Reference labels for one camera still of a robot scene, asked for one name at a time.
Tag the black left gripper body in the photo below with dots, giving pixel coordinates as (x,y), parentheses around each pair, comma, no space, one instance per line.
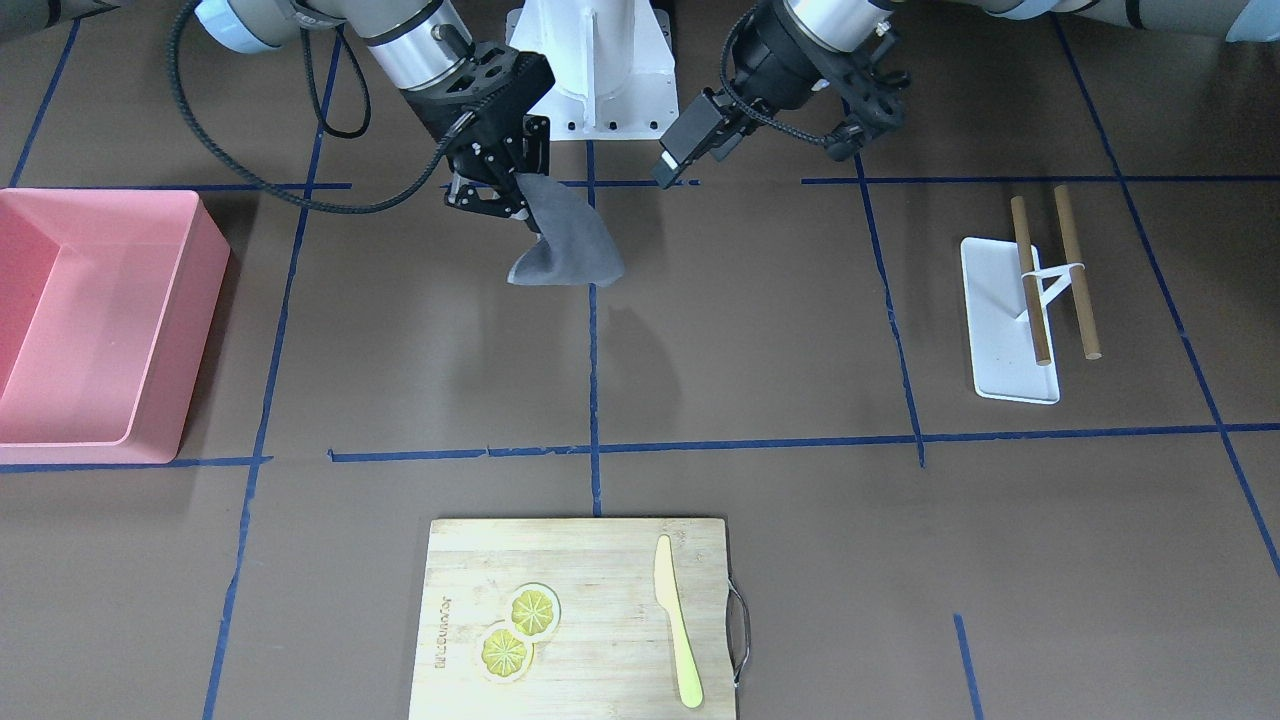
(777,62)

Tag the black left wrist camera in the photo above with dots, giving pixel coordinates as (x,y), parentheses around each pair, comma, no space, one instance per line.
(710,123)

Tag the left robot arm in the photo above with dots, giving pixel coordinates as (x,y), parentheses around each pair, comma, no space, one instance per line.
(1236,22)

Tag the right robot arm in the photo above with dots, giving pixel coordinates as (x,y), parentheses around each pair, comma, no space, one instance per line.
(414,43)

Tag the wooden rack dowel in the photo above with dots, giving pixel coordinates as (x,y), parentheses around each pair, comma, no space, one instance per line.
(1031,284)
(1084,310)

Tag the lemon slice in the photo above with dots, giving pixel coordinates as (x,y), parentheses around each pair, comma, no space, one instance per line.
(534,612)
(503,654)

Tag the outer wooden rack dowel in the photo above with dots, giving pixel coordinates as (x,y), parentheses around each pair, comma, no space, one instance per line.
(1084,310)

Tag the yellow plastic knife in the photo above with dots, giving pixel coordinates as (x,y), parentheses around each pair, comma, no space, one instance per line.
(688,679)

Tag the pink plastic bin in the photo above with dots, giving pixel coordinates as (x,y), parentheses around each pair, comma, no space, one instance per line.
(108,298)

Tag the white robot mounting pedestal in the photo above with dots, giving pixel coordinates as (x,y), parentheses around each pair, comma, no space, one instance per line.
(613,62)

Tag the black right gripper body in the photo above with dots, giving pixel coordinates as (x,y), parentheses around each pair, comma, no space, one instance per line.
(493,150)

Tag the grey microfibre cloth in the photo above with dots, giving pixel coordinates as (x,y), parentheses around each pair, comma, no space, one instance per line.
(573,246)

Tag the lower lemon slice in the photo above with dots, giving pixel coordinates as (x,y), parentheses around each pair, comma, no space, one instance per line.
(503,654)

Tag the inner wooden rack dowel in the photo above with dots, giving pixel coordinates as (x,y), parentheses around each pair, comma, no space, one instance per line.
(1031,284)

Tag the bamboo cutting board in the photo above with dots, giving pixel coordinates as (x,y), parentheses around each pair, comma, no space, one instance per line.
(610,657)

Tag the upper lemon slice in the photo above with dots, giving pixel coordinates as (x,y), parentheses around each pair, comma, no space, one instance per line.
(534,612)

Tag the white towel rack base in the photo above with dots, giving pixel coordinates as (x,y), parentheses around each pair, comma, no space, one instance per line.
(1002,354)

